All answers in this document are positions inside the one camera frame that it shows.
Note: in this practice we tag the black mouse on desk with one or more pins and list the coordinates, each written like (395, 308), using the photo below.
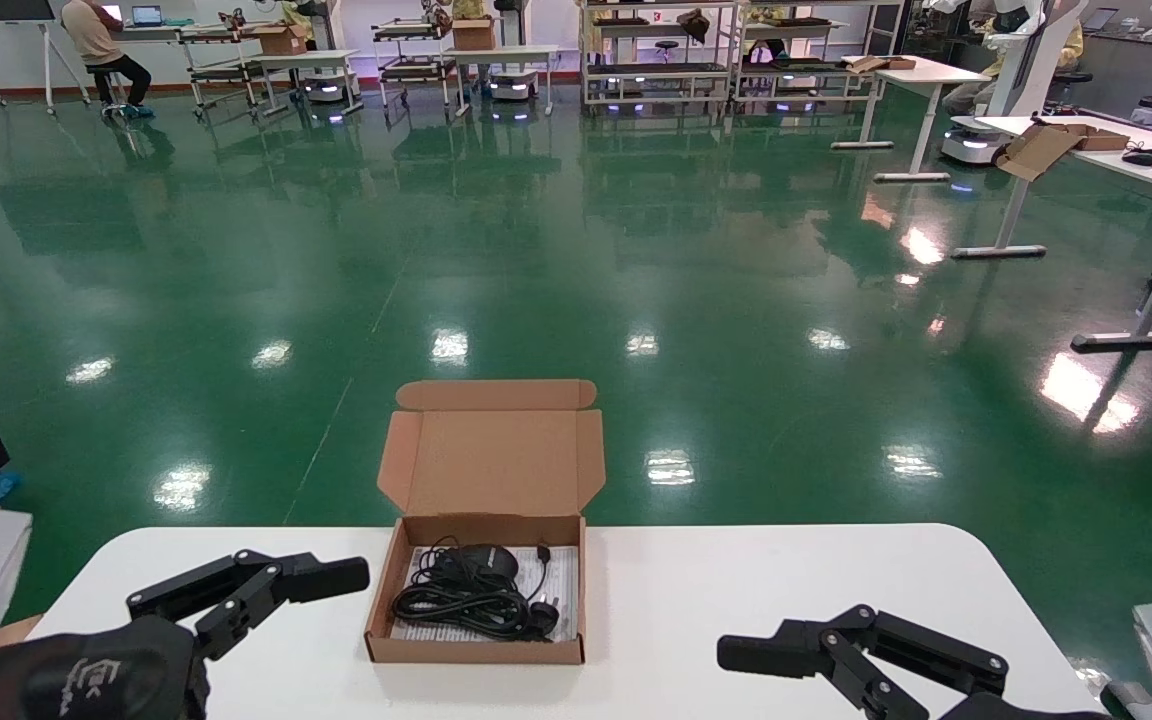
(1139, 157)

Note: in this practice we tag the tall white robot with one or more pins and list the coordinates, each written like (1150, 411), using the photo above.
(1026, 70)

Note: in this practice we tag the small white table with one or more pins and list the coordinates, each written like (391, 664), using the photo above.
(501, 52)
(306, 58)

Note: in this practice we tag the flat cardboard box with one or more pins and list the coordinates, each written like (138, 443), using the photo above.
(881, 63)

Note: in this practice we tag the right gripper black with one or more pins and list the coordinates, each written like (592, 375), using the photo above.
(1016, 711)

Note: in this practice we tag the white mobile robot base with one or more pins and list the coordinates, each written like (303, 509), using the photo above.
(324, 88)
(513, 86)

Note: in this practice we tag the metal trolley cart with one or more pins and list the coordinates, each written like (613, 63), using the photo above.
(221, 70)
(414, 68)

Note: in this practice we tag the black computer mouse in box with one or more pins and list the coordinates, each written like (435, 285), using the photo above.
(486, 562)

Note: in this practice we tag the white metal shelf rack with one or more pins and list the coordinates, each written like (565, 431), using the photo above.
(656, 68)
(816, 70)

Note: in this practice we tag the left gripper black cover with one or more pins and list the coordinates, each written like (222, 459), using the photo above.
(86, 675)

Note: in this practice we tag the white table with T legs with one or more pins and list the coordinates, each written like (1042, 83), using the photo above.
(936, 75)

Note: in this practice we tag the open laptop computer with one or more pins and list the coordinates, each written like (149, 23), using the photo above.
(147, 15)

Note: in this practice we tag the open cardboard box on desk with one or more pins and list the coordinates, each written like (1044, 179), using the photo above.
(1041, 150)

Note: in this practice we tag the brown cardboard piece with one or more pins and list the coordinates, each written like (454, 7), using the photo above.
(16, 632)

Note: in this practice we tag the white printed paper sheet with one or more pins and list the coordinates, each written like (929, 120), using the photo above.
(564, 590)

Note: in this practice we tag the seated person beige shirt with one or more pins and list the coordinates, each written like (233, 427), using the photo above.
(91, 35)

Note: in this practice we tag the brown cardboard storage box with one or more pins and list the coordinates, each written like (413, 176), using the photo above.
(491, 460)

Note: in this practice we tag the grey robot base part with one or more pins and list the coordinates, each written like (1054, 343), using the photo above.
(1131, 702)

